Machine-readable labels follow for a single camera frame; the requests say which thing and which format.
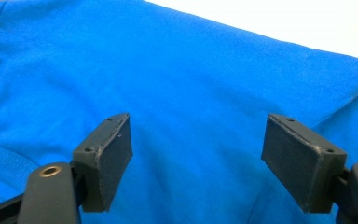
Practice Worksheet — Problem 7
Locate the blue t-shirt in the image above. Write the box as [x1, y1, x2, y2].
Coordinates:
[0, 0, 358, 224]

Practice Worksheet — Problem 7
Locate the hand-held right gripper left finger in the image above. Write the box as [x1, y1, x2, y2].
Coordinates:
[73, 112, 134, 213]

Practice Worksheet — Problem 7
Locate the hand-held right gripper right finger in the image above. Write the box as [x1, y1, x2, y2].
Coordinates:
[260, 113, 348, 214]

